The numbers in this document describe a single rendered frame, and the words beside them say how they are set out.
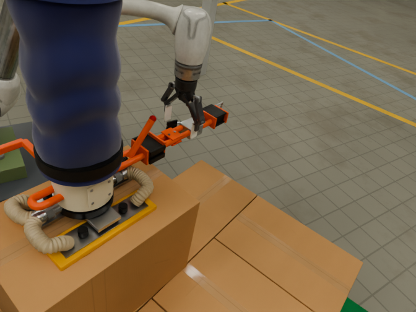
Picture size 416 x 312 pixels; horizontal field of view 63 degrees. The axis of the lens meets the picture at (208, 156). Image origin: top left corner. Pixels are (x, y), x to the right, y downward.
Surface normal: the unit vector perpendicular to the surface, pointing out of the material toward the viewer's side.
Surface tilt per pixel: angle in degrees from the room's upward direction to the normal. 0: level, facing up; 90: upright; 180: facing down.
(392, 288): 0
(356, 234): 0
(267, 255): 0
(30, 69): 76
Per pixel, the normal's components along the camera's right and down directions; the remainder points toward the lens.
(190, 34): -0.07, 0.48
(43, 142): -0.47, 0.23
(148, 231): 0.16, -0.77
